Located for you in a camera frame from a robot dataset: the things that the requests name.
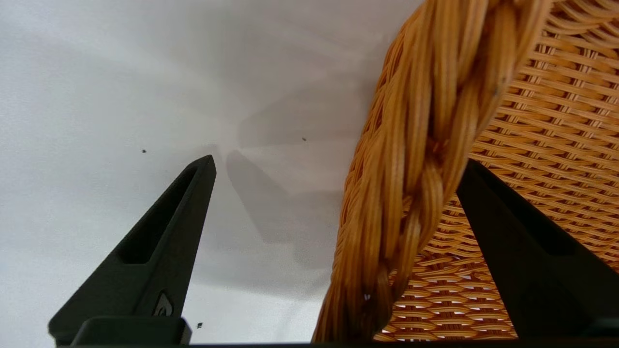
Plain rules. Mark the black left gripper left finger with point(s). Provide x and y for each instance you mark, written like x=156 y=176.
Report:
x=164 y=256

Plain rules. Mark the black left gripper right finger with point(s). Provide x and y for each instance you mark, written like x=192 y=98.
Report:
x=532 y=270

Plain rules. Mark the orange wicker basket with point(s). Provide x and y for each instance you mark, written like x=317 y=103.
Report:
x=425 y=145

